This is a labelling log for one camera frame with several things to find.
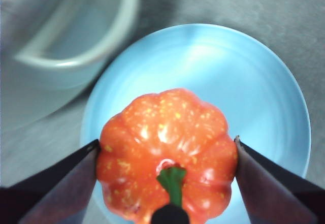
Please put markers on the orange toy pumpkin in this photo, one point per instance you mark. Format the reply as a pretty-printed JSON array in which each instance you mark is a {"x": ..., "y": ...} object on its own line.
[{"x": 165, "y": 137}]

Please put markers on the blue round plate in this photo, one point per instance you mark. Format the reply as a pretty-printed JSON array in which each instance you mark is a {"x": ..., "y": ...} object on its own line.
[{"x": 228, "y": 69}]

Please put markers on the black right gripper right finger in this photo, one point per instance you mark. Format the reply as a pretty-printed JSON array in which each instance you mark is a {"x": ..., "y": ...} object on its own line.
[{"x": 279, "y": 196}]

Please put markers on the pale green electric steamer pot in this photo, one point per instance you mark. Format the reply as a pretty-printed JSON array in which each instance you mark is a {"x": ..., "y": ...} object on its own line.
[{"x": 50, "y": 76}]

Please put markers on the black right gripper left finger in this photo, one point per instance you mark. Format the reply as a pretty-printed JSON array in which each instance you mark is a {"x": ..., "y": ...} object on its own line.
[{"x": 45, "y": 198}]

